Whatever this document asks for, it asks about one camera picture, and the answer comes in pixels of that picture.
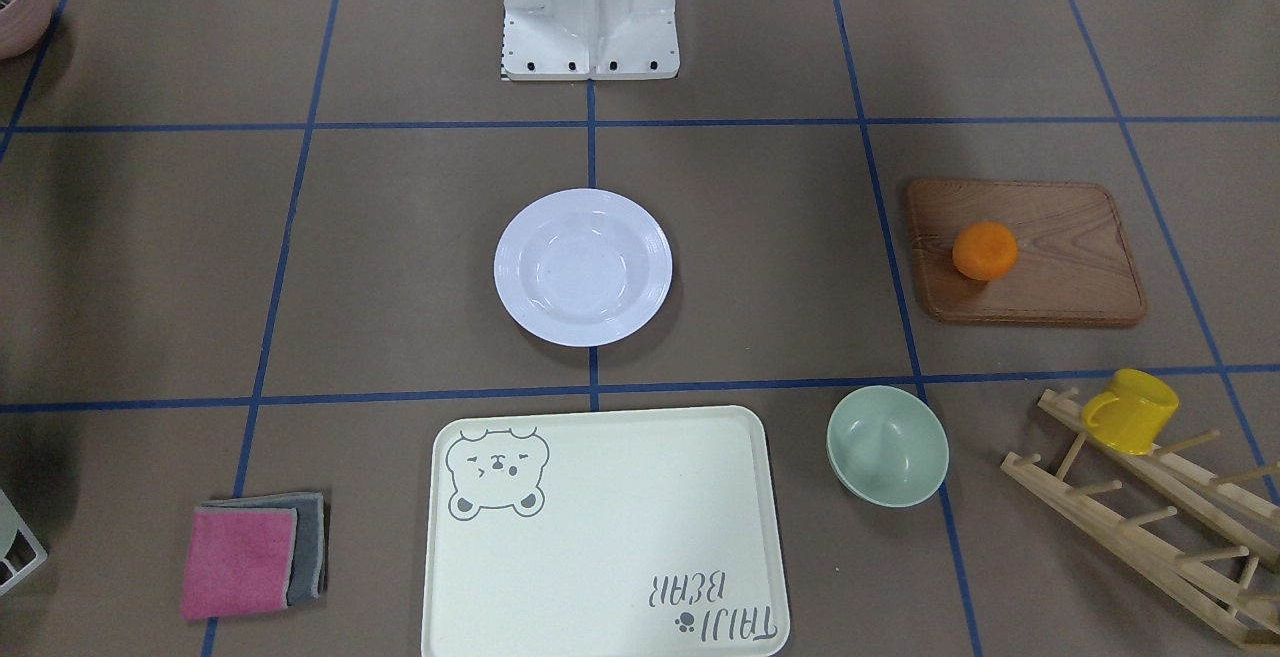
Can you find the green bowl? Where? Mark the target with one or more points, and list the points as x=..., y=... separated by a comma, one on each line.
x=887, y=446

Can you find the wooden peg drying rack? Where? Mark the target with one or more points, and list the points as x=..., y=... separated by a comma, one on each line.
x=1212, y=546

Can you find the yellow mug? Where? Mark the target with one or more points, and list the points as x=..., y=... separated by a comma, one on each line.
x=1130, y=413

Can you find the white wire cup rack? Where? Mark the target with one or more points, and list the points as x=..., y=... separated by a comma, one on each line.
x=21, y=552

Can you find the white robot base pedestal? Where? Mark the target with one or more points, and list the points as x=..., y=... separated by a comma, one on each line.
x=589, y=40

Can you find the white round plate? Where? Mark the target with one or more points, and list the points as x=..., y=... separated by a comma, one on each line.
x=583, y=267

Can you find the pink bowl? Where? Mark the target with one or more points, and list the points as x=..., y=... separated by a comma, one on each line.
x=23, y=23

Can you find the wooden cutting board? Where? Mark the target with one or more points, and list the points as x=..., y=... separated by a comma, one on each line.
x=1075, y=266

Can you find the orange fruit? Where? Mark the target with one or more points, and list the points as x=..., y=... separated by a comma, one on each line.
x=985, y=251

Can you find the pink and grey cloth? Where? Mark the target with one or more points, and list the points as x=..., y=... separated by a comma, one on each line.
x=254, y=555

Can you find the cream bear tray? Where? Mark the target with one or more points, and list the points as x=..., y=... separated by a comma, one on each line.
x=623, y=533

